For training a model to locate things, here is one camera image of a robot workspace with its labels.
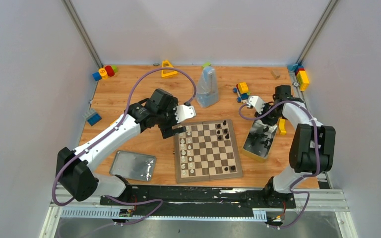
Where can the pile of black chess pieces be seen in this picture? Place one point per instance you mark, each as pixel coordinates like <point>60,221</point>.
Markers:
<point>259,137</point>

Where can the silver metal tin box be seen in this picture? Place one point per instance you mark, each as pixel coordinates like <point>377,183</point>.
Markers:
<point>259,153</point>

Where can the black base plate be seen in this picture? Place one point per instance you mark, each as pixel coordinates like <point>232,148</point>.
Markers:
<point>253,197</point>

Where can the blue lego brick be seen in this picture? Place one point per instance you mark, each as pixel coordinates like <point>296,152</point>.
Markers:
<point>93,119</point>

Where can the clear bubble wrap bag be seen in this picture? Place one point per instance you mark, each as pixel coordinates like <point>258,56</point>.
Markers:
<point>207,89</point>

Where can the grey lego brick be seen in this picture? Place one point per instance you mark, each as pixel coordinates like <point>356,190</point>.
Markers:
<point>90,113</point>

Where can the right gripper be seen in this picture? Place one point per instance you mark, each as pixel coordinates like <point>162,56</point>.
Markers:
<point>271,122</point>

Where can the blue cube block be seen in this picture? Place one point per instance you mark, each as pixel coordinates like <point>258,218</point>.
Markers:
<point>97,76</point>

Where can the stacked coloured bricks corner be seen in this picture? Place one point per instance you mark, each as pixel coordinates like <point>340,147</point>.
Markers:
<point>300,74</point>

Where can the small yellow block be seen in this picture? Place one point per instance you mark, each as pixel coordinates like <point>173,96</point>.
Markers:
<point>281,126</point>

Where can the silver tin lid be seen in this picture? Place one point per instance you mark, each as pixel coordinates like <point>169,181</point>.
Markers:
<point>133,165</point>

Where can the wooden chess board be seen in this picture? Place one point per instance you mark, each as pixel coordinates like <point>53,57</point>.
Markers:
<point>206,151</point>

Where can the small wooden block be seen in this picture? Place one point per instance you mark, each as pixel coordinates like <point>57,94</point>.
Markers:
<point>275,74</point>

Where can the green block behind bag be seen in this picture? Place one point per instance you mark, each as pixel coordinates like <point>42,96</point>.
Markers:
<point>207,64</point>

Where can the toy car blocks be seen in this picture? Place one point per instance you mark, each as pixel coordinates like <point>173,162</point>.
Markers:
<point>242,92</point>

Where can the red cylinder block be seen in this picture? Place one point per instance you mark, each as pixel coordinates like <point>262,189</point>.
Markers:
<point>109,70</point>

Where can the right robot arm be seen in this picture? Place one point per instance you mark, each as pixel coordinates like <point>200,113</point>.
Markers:
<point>312,148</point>

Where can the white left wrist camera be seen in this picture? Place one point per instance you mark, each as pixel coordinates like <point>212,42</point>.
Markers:
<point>184,112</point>

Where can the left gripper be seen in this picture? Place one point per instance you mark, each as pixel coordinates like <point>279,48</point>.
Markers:
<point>168,125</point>

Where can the yellow cylinder block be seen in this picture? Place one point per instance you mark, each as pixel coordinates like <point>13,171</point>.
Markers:
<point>103,73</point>

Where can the yellow trapezoid toy block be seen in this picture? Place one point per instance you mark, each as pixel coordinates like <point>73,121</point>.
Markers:
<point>167,72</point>

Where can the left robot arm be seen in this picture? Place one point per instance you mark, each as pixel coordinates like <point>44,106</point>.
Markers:
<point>75,168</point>

